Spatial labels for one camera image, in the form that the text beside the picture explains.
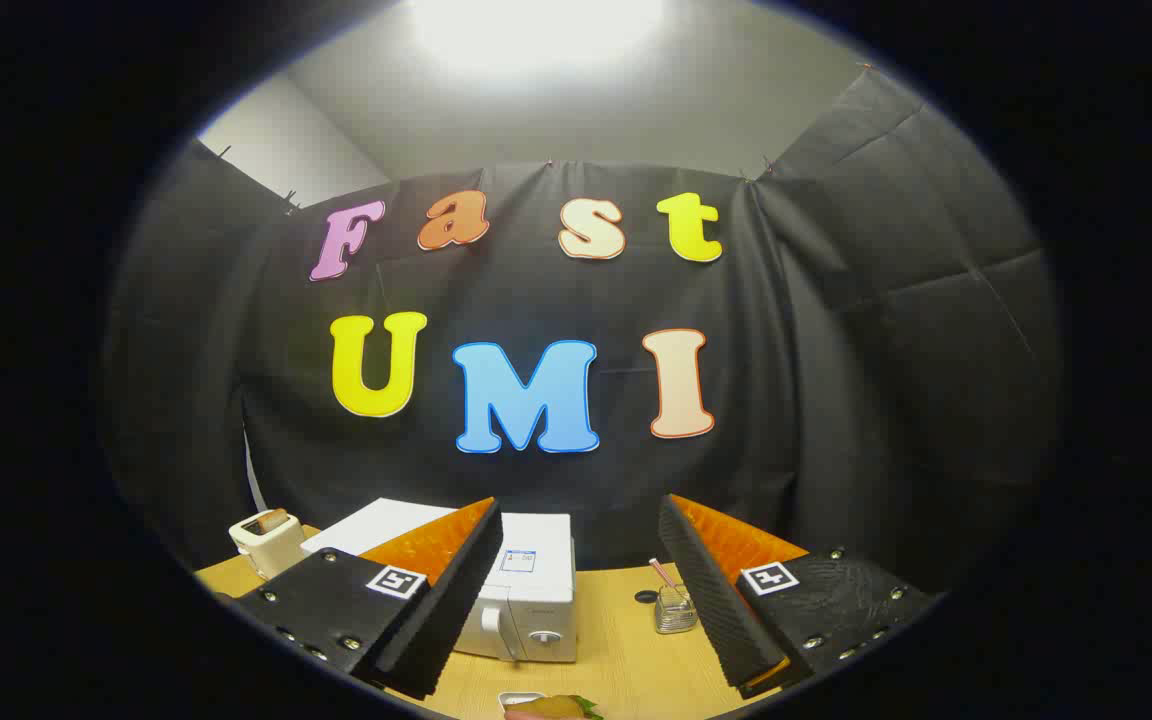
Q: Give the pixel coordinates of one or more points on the small white plate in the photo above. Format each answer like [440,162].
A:
[514,697]

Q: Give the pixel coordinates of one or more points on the toast slice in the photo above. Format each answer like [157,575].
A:
[274,520]

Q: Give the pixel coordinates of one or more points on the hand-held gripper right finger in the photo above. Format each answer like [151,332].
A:
[711,600]

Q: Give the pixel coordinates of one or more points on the pink striped straw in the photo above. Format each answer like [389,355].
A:
[661,572]

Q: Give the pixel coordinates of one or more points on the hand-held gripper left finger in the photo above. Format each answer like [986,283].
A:
[456,600]

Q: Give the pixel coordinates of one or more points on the sandwich with lettuce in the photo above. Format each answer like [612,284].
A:
[551,709]

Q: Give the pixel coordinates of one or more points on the black backdrop cloth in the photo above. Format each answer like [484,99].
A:
[536,290]

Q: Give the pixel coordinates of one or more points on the cream white toaster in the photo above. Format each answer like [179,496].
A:
[276,550]

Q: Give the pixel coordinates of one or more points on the white microwave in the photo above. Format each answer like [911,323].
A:
[536,600]

